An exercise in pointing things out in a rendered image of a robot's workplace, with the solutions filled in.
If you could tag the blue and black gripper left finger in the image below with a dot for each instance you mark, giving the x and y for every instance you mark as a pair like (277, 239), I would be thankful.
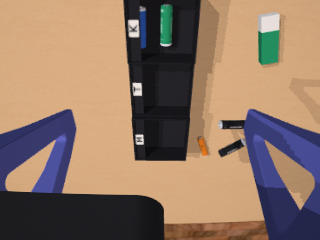
(19, 145)

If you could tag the black open-top bin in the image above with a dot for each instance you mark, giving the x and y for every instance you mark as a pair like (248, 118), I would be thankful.
(160, 82)

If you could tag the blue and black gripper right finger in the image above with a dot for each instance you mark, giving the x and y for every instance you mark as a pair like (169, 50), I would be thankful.
(283, 218)

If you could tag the white and green eraser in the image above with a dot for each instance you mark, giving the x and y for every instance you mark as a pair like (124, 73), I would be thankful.
(268, 37)

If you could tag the blue aa battery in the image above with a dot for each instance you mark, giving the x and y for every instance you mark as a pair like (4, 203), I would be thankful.
(143, 26)

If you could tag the orange battery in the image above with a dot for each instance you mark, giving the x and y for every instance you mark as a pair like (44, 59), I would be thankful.
(202, 146)

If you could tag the black aa battery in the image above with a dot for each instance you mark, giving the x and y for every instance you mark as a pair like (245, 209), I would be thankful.
(231, 124)
(232, 147)

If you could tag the green aa battery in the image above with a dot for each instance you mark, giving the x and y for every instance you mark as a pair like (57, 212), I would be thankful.
(166, 24)

